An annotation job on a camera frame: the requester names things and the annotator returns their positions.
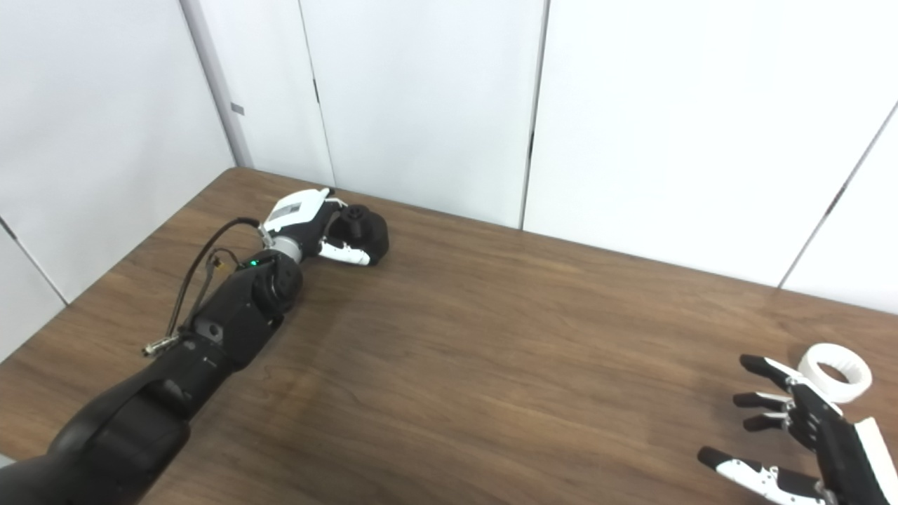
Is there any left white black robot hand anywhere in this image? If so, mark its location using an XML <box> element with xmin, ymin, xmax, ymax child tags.
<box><xmin>258</xmin><ymin>187</ymin><xmax>371</xmax><ymax>267</ymax></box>

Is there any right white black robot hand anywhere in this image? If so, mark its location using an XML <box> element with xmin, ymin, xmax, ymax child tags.
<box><xmin>697</xmin><ymin>354</ymin><xmax>898</xmax><ymax>505</ymax></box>

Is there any round black part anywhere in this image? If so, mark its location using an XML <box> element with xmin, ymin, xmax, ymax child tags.
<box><xmin>326</xmin><ymin>203</ymin><xmax>390</xmax><ymax>266</ymax></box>

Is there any white toothed ring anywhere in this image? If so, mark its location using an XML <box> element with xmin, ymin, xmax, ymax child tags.
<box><xmin>798</xmin><ymin>343</ymin><xmax>873</xmax><ymax>404</ymax></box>

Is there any thin left arm wire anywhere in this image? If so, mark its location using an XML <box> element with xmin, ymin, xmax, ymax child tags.
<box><xmin>184</xmin><ymin>248</ymin><xmax>243</xmax><ymax>330</ymax></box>

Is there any grey wall post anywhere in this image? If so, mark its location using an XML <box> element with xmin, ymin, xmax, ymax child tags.
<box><xmin>179</xmin><ymin>0</ymin><xmax>255</xmax><ymax>169</ymax></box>

